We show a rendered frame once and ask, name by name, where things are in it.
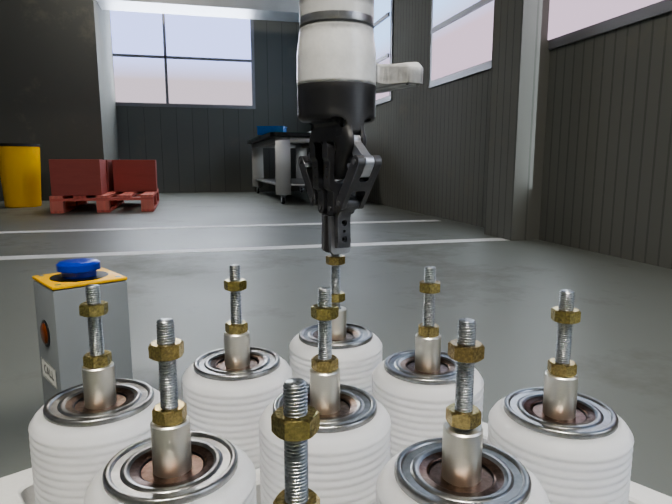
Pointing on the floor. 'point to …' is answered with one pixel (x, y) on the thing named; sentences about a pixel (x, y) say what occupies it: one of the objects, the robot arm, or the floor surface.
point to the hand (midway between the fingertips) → (336, 233)
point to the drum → (20, 174)
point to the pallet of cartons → (102, 184)
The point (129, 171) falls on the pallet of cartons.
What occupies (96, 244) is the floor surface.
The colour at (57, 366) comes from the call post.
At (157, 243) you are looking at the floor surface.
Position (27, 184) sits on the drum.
